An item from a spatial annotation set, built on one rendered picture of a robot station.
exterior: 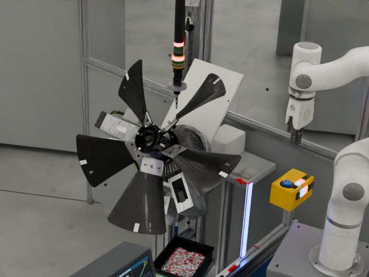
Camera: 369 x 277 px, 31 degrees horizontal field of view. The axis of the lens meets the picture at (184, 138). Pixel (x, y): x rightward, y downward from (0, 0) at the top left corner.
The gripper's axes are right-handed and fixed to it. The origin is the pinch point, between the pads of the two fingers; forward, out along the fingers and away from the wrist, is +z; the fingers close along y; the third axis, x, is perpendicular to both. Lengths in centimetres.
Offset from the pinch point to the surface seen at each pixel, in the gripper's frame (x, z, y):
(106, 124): 95, 32, 7
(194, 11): 82, -12, 48
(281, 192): 14.3, 37.8, 21.5
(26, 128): 257, 123, 85
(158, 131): 56, 17, -3
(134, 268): 10, 20, -65
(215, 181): 26.9, 25.7, -5.2
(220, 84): 44.0, 0.6, 17.8
